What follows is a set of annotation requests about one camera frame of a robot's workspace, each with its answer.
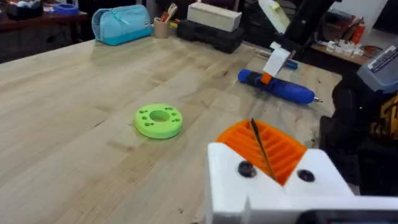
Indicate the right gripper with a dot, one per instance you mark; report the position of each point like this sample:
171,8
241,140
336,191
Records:
306,25

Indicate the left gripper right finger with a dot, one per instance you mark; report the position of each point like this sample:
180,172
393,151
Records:
326,182

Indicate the beige cup with utensils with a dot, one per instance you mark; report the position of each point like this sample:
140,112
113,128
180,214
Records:
161,29

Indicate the heap of small white parts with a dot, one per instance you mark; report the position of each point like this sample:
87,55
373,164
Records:
343,48

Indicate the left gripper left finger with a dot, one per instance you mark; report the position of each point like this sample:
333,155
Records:
227,180

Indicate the small blue object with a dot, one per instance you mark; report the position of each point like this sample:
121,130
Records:
292,64

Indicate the right wrist flat plate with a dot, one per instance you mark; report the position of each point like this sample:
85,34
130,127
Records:
275,14

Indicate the pale blue zip bag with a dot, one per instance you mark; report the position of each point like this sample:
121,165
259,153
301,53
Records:
124,25

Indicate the black plastic tool case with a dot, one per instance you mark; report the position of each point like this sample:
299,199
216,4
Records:
211,39

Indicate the dark brown side table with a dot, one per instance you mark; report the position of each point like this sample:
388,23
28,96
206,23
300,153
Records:
37,22

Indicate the orange red bottle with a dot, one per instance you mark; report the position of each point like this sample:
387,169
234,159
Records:
358,32

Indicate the green disc with holes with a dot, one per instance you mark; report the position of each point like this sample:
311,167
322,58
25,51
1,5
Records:
146,130

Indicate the white oblong box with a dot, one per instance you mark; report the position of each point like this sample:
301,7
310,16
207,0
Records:
214,15

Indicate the blue electric screwdriver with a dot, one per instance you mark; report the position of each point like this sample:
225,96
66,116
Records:
289,90

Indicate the blue tape roll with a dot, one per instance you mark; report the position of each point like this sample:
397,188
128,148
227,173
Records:
66,9

